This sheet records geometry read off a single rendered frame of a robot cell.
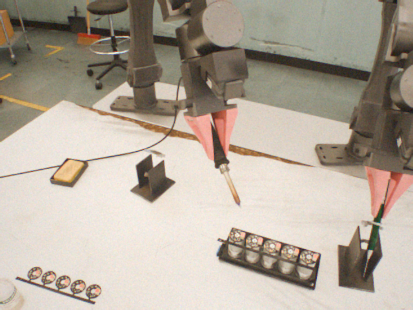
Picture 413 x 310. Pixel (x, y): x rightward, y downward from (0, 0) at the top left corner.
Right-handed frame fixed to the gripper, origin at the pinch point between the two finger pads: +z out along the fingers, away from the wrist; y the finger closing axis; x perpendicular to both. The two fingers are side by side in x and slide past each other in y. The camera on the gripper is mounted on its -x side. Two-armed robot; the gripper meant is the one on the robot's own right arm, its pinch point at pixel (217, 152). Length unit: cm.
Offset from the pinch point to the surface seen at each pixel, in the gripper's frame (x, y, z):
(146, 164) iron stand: 17.5, -9.0, 2.4
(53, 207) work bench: 20.3, -28.7, 6.8
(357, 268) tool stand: -10.2, 17.0, 22.9
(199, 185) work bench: 15.8, 0.6, 9.2
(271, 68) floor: 218, 146, -16
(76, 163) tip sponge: 28.9, -22.7, 0.4
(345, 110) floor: 143, 159, 25
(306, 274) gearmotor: -10.2, 6.9, 19.6
